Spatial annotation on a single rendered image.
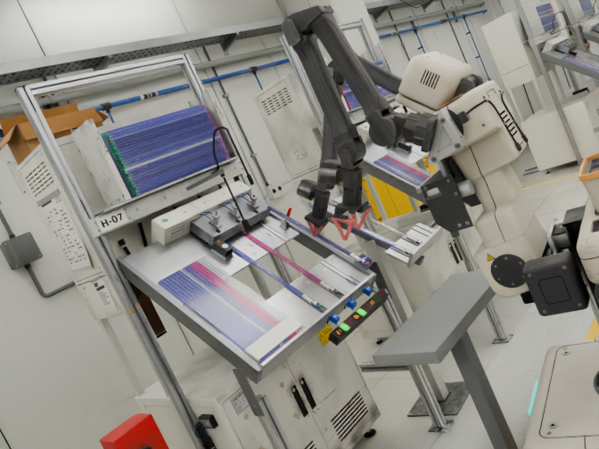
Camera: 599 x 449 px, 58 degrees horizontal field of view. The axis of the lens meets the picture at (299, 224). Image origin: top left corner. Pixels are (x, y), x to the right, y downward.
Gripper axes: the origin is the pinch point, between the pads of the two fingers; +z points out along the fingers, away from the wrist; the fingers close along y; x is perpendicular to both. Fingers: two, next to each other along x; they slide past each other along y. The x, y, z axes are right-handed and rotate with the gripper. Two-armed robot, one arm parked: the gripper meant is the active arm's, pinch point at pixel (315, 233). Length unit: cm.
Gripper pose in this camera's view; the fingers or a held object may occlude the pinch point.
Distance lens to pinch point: 216.5
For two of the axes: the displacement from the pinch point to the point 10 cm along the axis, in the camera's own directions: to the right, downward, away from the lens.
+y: -6.2, 3.8, -6.8
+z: -1.3, 8.1, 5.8
